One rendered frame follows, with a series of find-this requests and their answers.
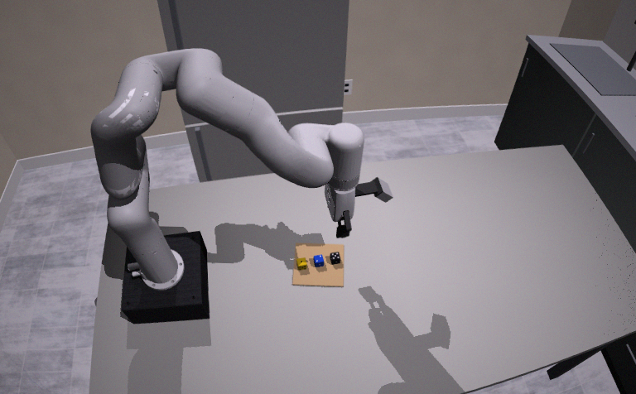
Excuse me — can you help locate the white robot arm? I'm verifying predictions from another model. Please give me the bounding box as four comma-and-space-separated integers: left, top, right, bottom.
91, 48, 393, 291

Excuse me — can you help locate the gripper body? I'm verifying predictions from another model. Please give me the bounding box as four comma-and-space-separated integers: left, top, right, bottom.
325, 183, 357, 222

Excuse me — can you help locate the tan flat square mat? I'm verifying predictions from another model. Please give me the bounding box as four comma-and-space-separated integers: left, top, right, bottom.
292, 243, 344, 287

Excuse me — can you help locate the black die with white pips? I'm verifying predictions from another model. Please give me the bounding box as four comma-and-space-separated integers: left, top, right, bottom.
330, 252, 340, 265

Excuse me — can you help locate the yellow die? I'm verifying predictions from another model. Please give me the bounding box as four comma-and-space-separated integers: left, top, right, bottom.
296, 257, 307, 270

